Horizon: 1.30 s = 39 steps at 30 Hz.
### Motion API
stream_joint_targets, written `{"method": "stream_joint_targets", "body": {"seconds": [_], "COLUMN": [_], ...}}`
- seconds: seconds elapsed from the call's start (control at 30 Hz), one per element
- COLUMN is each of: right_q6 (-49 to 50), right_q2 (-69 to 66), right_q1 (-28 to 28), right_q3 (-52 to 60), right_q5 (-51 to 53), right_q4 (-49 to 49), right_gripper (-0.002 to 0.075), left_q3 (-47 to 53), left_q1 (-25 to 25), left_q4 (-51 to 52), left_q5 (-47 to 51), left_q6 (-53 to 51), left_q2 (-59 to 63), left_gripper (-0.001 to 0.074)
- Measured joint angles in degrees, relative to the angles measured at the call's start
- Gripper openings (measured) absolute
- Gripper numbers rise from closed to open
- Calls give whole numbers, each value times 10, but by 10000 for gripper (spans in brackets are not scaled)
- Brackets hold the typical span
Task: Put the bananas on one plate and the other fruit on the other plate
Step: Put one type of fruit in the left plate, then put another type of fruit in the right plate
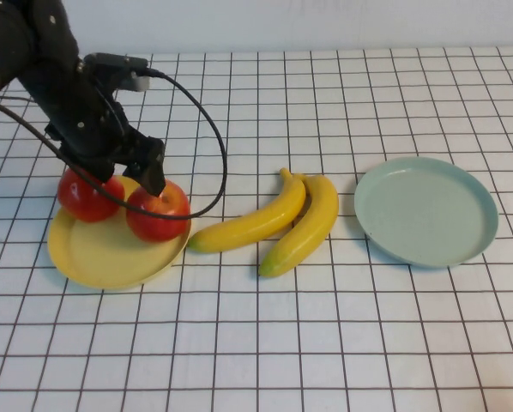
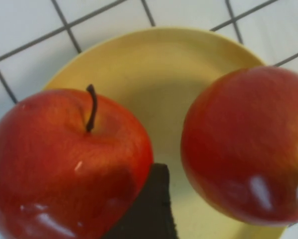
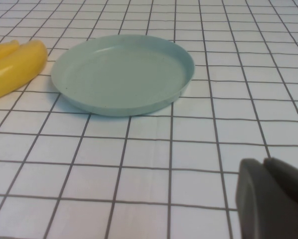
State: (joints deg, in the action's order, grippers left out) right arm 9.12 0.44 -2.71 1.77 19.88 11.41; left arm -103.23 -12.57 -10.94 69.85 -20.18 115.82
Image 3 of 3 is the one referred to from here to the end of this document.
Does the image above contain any yellow plastic banana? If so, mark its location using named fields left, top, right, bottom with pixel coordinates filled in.
left=0, top=39, right=20, bottom=60
left=0, top=39, right=49, bottom=103

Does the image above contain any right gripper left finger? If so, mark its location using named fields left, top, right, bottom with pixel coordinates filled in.
left=235, top=158, right=298, bottom=239

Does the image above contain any light blue plastic plate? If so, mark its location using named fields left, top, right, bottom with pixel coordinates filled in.
left=51, top=34, right=196, bottom=118

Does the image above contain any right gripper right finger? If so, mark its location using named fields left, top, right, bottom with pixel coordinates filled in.
left=263, top=156, right=298, bottom=207

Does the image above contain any white grid tablecloth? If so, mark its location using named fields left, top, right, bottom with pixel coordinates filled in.
left=0, top=0, right=298, bottom=239

